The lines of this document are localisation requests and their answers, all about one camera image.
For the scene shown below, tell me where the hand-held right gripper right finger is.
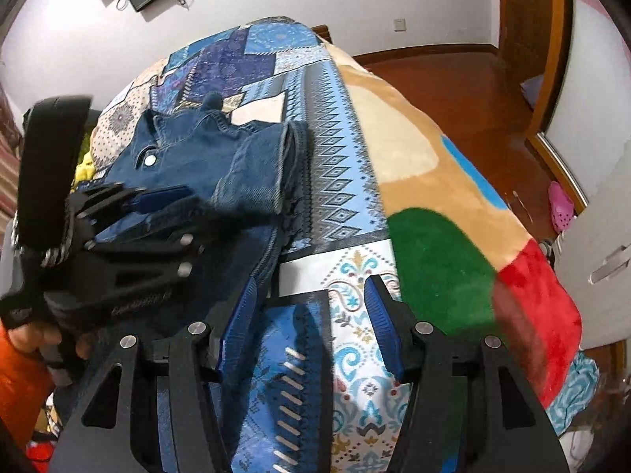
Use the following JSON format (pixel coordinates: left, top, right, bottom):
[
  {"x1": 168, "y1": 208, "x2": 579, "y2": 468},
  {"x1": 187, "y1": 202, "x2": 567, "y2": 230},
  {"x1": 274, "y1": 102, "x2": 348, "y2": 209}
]
[{"x1": 363, "y1": 275, "x2": 581, "y2": 473}]

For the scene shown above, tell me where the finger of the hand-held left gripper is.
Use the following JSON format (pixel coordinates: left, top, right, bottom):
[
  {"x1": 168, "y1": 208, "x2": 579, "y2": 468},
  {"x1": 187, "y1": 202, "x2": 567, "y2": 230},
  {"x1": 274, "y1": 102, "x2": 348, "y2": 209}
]
[
  {"x1": 68, "y1": 182, "x2": 199, "y2": 235},
  {"x1": 85, "y1": 211, "x2": 278, "y2": 283}
]

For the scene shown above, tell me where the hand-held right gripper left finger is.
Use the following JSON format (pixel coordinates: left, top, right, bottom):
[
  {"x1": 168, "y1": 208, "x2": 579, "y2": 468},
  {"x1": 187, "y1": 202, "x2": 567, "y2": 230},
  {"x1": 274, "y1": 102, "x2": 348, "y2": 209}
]
[{"x1": 49, "y1": 277, "x2": 259, "y2": 473}]

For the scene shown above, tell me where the blue denim jacket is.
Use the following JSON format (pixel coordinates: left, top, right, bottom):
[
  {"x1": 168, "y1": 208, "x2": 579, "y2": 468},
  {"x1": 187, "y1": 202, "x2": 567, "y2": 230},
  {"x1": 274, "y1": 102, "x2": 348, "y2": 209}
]
[{"x1": 93, "y1": 93, "x2": 312, "y2": 341}]

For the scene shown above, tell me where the person's left forearm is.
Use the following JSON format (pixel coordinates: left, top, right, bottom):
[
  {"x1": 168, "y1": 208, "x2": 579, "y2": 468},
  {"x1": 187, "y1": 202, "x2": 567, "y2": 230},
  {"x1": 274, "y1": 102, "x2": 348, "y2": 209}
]
[{"x1": 0, "y1": 328, "x2": 62, "y2": 454}]

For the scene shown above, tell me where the person's left hand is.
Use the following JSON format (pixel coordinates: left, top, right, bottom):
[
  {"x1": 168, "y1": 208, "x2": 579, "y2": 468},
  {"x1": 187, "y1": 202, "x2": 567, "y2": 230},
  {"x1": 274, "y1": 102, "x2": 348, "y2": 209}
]
[{"x1": 1, "y1": 320, "x2": 97, "y2": 361}]

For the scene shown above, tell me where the yellow cloth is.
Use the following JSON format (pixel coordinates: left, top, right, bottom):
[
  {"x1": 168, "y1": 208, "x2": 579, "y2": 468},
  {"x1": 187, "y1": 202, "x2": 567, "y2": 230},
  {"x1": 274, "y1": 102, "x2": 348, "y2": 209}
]
[{"x1": 71, "y1": 150, "x2": 99, "y2": 193}]

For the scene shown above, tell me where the striped curtain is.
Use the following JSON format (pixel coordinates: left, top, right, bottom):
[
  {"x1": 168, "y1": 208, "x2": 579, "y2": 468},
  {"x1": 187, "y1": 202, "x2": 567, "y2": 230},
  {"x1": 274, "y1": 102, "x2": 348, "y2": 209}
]
[{"x1": 0, "y1": 84, "x2": 25, "y2": 218}]

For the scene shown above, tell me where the blue patchwork bed sheet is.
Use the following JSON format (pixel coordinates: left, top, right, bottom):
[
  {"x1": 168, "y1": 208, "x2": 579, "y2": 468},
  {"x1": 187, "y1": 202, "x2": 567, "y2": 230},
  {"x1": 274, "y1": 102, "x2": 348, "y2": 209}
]
[{"x1": 89, "y1": 17, "x2": 425, "y2": 473}]

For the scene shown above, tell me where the colourful fleece blanket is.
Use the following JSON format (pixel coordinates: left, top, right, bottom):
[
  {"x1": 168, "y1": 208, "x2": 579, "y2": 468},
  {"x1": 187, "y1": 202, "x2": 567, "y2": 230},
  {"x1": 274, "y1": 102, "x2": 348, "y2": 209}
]
[{"x1": 315, "y1": 34, "x2": 583, "y2": 410}]

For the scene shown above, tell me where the teal patterned cloth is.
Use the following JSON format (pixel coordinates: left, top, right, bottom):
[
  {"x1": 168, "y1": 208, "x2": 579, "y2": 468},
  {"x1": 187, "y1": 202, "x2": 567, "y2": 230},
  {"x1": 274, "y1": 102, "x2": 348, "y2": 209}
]
[{"x1": 545, "y1": 350, "x2": 601, "y2": 434}]

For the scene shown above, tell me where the pink slipper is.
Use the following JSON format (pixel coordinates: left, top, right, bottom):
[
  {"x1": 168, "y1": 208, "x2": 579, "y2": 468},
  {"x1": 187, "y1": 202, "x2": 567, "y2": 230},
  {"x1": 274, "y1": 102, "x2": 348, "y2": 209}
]
[{"x1": 548, "y1": 181, "x2": 577, "y2": 235}]

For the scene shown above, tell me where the white cabinet door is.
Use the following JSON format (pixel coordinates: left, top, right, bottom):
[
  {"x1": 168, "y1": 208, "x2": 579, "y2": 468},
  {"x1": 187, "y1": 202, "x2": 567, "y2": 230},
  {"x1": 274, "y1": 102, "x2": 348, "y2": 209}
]
[{"x1": 552, "y1": 145, "x2": 631, "y2": 352}]

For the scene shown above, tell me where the wooden door frame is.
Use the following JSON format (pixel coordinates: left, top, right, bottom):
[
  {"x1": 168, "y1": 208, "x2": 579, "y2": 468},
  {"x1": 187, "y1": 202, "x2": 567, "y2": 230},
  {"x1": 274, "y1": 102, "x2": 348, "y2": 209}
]
[{"x1": 495, "y1": 0, "x2": 592, "y2": 212}]

